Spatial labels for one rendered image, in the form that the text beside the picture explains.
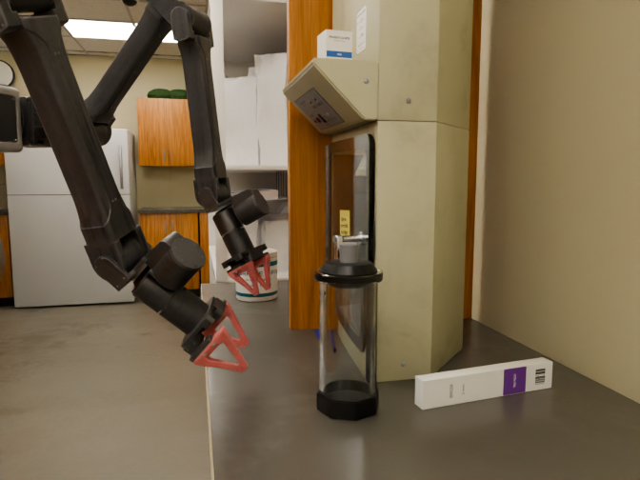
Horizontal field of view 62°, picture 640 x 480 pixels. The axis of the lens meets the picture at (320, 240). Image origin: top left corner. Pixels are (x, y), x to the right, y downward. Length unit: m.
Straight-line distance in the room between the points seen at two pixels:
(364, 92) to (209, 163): 0.44
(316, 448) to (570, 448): 0.35
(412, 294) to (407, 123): 0.31
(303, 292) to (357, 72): 0.59
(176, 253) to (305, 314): 0.60
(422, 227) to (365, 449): 0.40
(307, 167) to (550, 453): 0.80
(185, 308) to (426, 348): 0.45
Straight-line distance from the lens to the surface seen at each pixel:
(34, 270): 6.05
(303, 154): 1.29
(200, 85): 1.25
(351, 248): 0.83
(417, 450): 0.80
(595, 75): 1.17
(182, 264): 0.78
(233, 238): 1.22
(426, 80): 0.99
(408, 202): 0.96
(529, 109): 1.33
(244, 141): 2.30
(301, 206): 1.29
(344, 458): 0.77
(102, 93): 1.39
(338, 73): 0.94
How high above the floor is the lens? 1.31
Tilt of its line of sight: 7 degrees down
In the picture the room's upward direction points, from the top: straight up
